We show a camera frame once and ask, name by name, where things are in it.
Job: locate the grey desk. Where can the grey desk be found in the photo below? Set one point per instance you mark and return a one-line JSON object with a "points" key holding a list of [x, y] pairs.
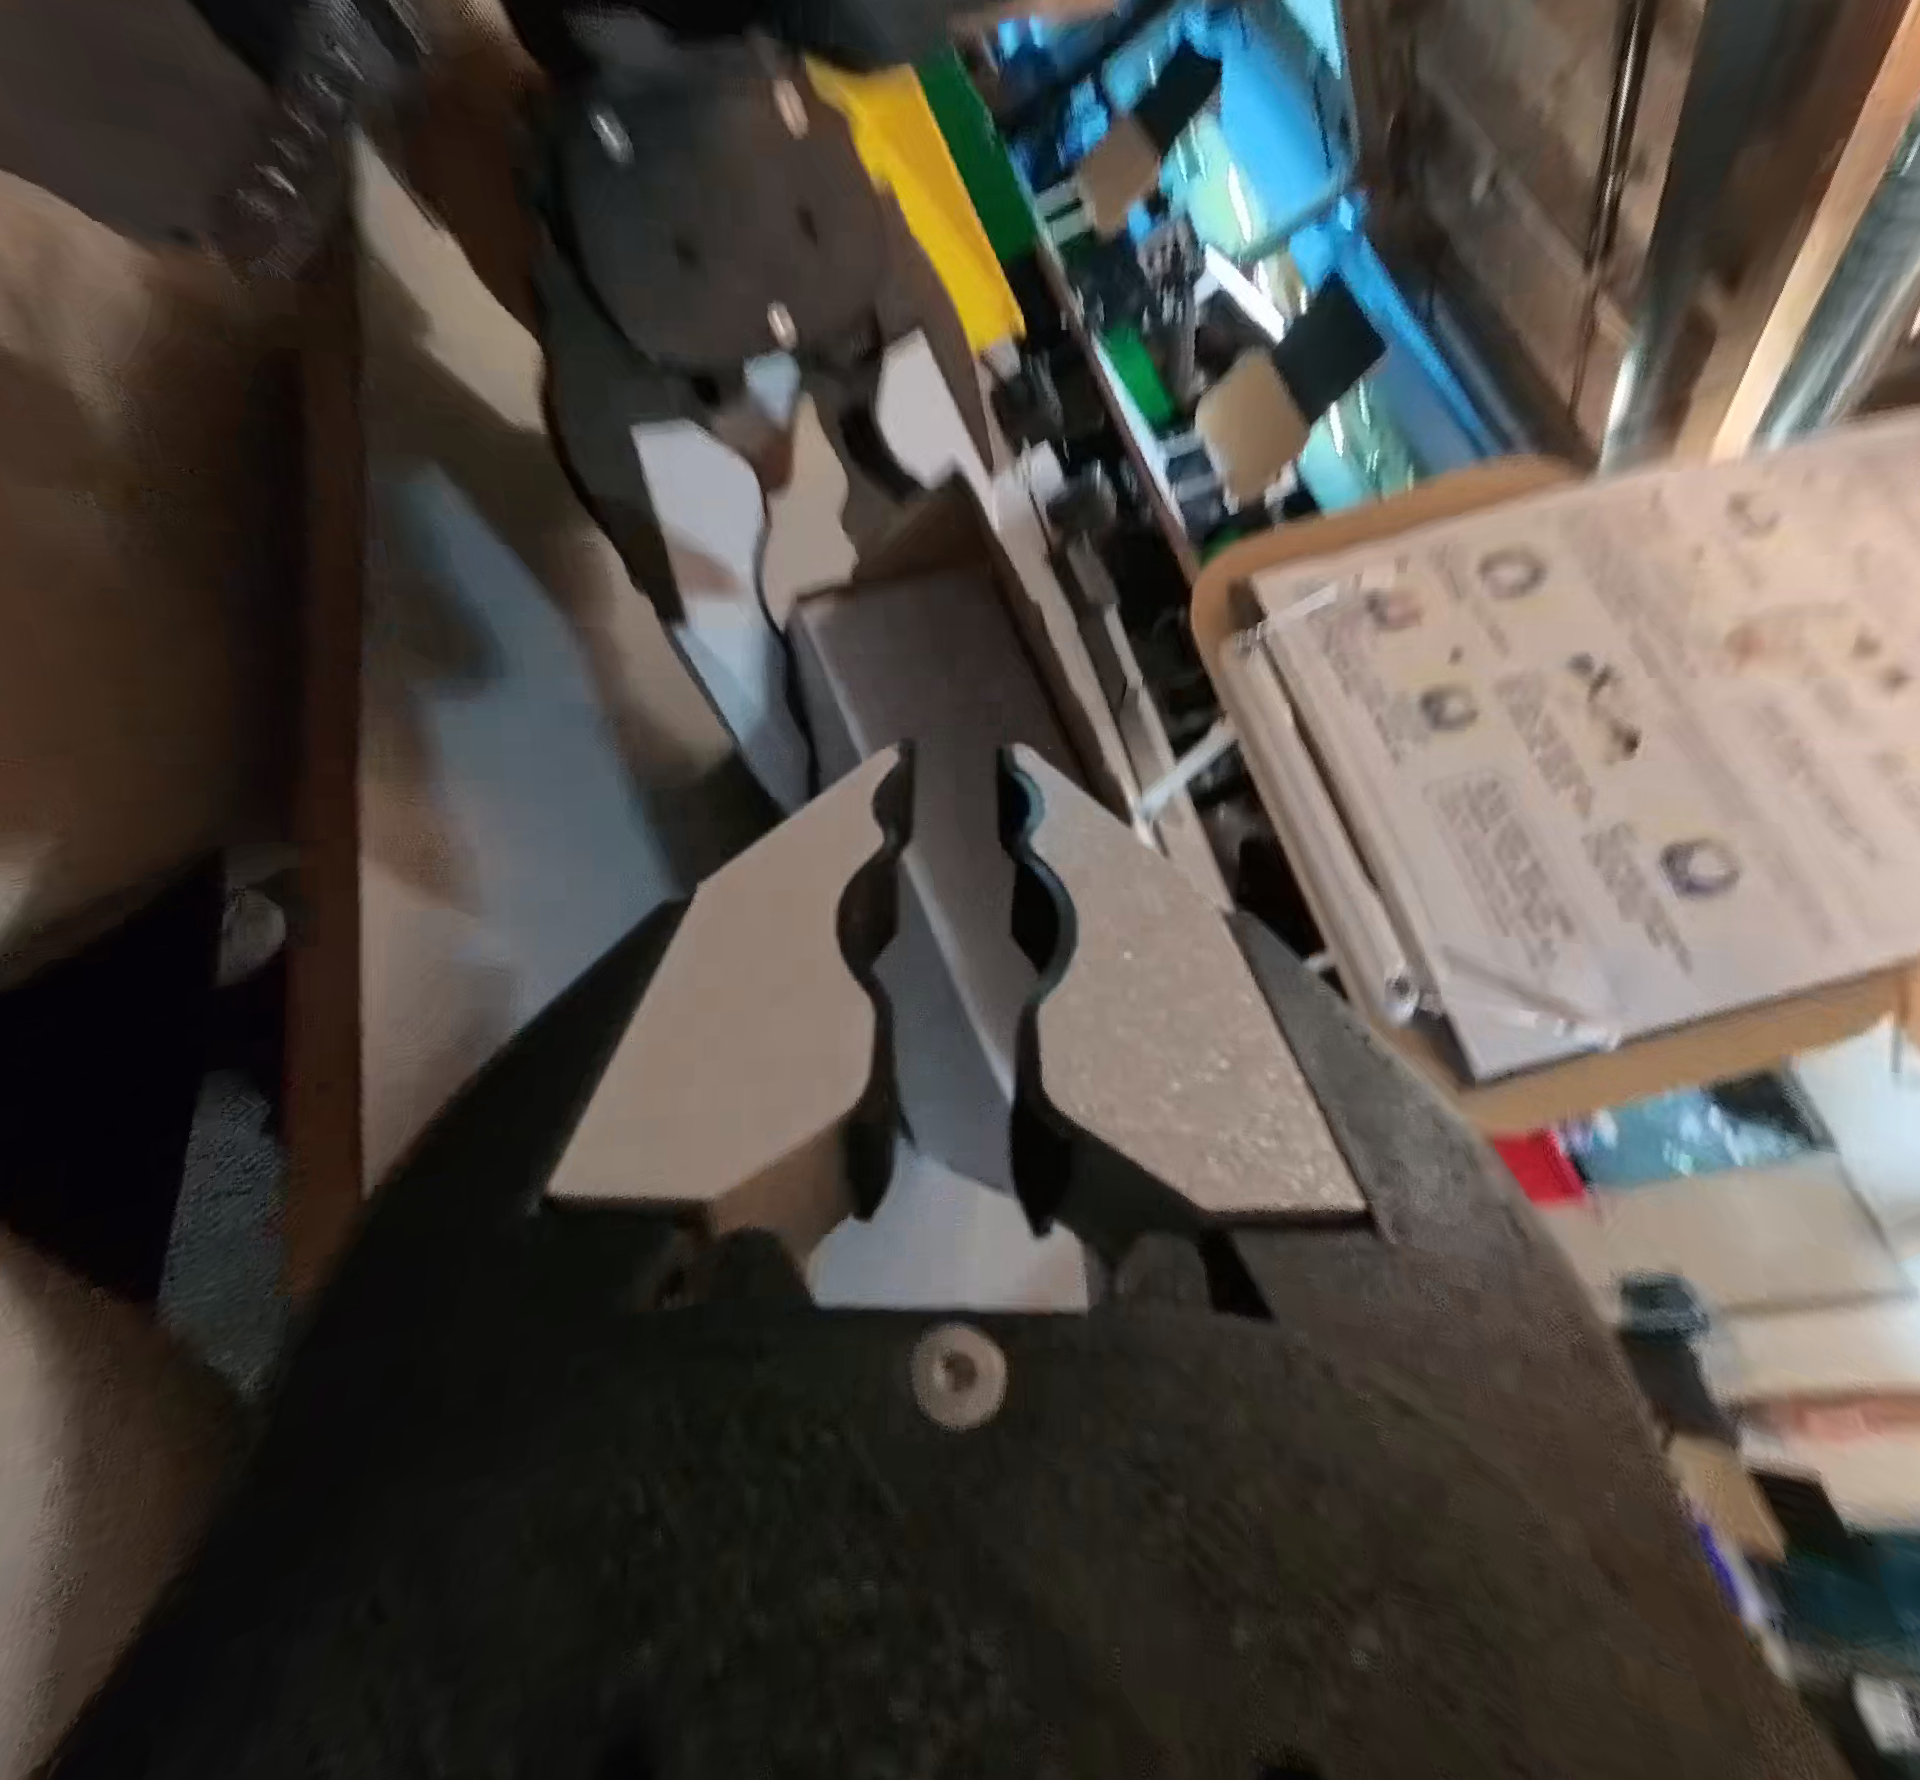
{"points": [[494, 791]]}

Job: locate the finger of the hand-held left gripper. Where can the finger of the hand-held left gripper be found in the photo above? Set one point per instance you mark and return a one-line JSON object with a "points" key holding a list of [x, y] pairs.
{"points": [[922, 414], [698, 518]]}

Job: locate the red plastic bin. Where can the red plastic bin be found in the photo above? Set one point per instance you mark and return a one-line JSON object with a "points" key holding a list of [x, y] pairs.
{"points": [[1540, 1167]]}

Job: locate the green plastic bin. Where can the green plastic bin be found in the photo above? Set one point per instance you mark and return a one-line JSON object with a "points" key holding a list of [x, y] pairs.
{"points": [[983, 144]]}

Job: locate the metal ventilation duct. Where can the metal ventilation duct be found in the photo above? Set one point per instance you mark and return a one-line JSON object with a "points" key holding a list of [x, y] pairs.
{"points": [[1740, 161]]}

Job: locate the wooden backing board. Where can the wooden backing board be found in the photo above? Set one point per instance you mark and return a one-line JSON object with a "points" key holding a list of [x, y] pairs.
{"points": [[1652, 1074]]}

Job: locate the yellow plastic bin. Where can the yellow plastic bin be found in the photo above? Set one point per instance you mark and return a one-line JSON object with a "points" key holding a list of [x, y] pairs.
{"points": [[931, 205]]}

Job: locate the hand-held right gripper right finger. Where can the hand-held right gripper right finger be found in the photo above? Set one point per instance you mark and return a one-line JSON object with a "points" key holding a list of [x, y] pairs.
{"points": [[1185, 1060]]}

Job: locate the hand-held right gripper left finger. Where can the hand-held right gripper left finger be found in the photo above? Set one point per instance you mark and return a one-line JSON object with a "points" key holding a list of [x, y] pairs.
{"points": [[735, 1044]]}

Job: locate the white cardboard mailer box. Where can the white cardboard mailer box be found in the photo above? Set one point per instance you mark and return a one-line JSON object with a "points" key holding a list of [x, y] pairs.
{"points": [[931, 653]]}

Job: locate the person's leg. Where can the person's leg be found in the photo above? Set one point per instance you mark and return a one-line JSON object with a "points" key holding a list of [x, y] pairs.
{"points": [[91, 1511]]}

